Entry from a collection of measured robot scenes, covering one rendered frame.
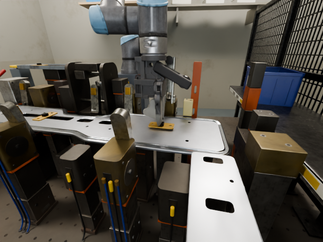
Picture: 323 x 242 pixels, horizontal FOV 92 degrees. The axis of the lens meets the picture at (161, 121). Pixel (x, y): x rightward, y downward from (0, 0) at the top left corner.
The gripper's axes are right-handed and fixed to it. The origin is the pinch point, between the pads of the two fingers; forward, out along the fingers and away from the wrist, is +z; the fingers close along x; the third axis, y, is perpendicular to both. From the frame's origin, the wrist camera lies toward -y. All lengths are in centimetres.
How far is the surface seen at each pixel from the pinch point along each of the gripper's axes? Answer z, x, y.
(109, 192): 5.9, 25.1, 5.7
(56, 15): -93, -285, 282
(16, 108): -6.5, 14.0, 38.8
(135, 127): 2.3, 2.0, 8.4
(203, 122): 2.4, -7.2, -14.0
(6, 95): -2, -11, 80
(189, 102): -3.6, -10.7, -8.4
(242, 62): -1, -330, -103
